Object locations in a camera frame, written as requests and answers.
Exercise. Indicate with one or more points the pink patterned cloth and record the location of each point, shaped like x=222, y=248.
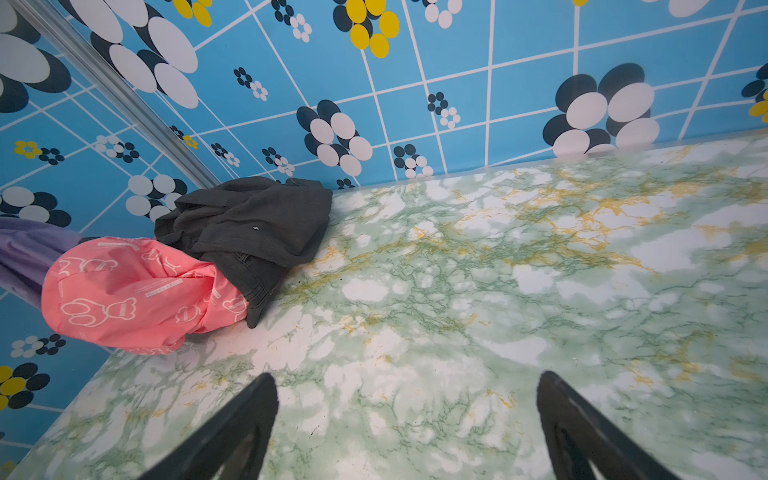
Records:
x=137, y=295

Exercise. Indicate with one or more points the left aluminium corner post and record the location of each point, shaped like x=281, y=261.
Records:
x=60, y=33

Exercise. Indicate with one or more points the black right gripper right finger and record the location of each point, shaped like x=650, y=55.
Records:
x=582, y=441

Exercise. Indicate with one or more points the black cloth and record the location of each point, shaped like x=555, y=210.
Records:
x=255, y=230

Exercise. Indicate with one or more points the purple cloth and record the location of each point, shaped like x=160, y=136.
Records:
x=28, y=250

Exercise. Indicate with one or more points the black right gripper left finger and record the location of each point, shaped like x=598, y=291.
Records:
x=232, y=444

